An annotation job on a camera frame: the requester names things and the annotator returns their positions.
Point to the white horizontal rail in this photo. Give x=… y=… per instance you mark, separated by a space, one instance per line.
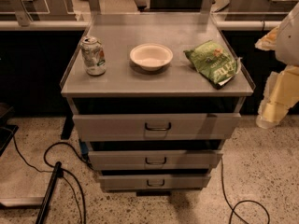
x=82 y=25

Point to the grey drawer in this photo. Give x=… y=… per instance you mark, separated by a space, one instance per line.
x=142 y=127
x=153 y=160
x=147 y=182

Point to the grey bottom drawer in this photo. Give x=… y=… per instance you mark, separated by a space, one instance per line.
x=147 y=182

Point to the grey metal drawer cabinet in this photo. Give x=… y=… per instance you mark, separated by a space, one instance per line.
x=125 y=88

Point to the grey top drawer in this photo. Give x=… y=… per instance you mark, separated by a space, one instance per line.
x=142 y=127

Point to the green chip bag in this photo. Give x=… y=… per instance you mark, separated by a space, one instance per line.
x=213 y=62

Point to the black power strip bar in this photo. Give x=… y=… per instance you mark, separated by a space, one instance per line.
x=57 y=173

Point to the dark object at left edge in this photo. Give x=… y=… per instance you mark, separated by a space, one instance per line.
x=6 y=130

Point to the white paper bowl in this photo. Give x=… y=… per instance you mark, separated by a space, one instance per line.
x=151 y=56

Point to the crushed white soda can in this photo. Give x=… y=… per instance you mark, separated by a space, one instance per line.
x=93 y=55

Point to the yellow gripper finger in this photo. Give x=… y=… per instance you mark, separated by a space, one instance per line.
x=268 y=41

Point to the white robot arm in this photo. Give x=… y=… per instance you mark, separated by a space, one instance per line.
x=287 y=49

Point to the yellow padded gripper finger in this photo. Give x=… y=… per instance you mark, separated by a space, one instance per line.
x=280 y=94

